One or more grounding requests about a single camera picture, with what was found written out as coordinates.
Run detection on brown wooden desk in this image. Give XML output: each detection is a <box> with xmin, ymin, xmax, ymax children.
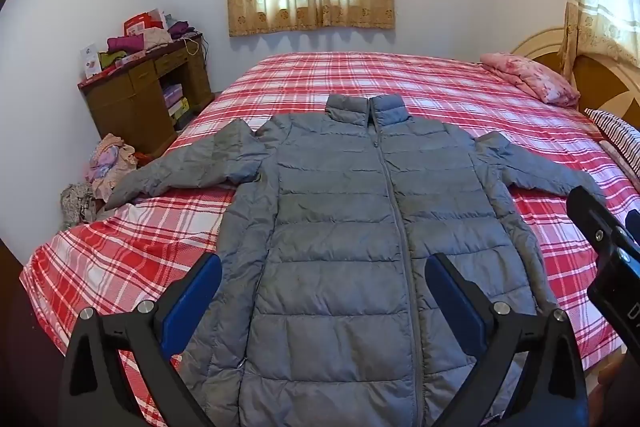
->
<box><xmin>77</xmin><ymin>32</ymin><xmax>216</xmax><ymax>158</ymax></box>

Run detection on red cardboard box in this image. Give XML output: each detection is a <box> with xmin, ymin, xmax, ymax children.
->
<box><xmin>123</xmin><ymin>9</ymin><xmax>166</xmax><ymax>36</ymax></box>

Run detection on pale pink folded clothes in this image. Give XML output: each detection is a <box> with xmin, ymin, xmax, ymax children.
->
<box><xmin>142</xmin><ymin>28</ymin><xmax>174</xmax><ymax>53</ymax></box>

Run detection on pink clothes pile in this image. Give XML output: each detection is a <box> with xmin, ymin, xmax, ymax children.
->
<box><xmin>84</xmin><ymin>132</ymin><xmax>139</xmax><ymax>204</ymax></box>

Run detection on white cable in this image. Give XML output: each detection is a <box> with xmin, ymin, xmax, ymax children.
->
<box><xmin>182</xmin><ymin>34</ymin><xmax>209</xmax><ymax>58</ymax></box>

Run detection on purple folded clothes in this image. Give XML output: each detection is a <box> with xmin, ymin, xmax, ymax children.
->
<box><xmin>167</xmin><ymin>20</ymin><xmax>197</xmax><ymax>40</ymax></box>

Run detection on bed with red plaid sheet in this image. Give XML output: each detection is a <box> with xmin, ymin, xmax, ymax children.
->
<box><xmin>20</xmin><ymin>51</ymin><xmax>640</xmax><ymax>390</ymax></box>

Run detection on striped pillow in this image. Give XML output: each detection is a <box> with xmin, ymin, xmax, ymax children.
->
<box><xmin>583</xmin><ymin>108</ymin><xmax>640</xmax><ymax>188</ymax></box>

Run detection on magenta folded clothes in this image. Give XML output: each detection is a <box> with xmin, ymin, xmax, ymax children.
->
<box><xmin>106</xmin><ymin>35</ymin><xmax>146</xmax><ymax>53</ymax></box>

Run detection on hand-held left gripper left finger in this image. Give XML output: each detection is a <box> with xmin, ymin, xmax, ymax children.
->
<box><xmin>59</xmin><ymin>252</ymin><xmax>224</xmax><ymax>427</ymax></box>

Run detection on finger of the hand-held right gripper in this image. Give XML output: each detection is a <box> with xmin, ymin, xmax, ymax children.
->
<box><xmin>566</xmin><ymin>185</ymin><xmax>627</xmax><ymax>258</ymax></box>

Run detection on green folded cloth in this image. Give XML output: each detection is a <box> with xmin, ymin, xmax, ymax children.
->
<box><xmin>98</xmin><ymin>50</ymin><xmax>127</xmax><ymax>70</ymax></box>

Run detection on wooden bed headboard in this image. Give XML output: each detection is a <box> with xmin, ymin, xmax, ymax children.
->
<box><xmin>510</xmin><ymin>24</ymin><xmax>640</xmax><ymax>128</ymax></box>

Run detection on stack of boxes under desk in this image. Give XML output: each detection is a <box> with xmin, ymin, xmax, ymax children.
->
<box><xmin>163</xmin><ymin>81</ymin><xmax>191</xmax><ymax>128</ymax></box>

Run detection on pink floral folded quilt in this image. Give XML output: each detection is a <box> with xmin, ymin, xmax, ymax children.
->
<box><xmin>480</xmin><ymin>51</ymin><xmax>581</xmax><ymax>108</ymax></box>

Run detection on white printed card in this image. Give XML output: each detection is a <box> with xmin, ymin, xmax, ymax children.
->
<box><xmin>79</xmin><ymin>42</ymin><xmax>104</xmax><ymax>80</ymax></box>

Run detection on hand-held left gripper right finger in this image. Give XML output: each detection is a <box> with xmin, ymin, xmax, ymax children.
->
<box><xmin>424</xmin><ymin>252</ymin><xmax>589</xmax><ymax>427</ymax></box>

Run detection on grey floral cloth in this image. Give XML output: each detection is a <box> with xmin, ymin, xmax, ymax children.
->
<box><xmin>59</xmin><ymin>181</ymin><xmax>97</xmax><ymax>229</ymax></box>

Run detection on grey puffer jacket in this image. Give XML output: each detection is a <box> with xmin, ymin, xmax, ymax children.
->
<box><xmin>102</xmin><ymin>94</ymin><xmax>609</xmax><ymax>427</ymax></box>

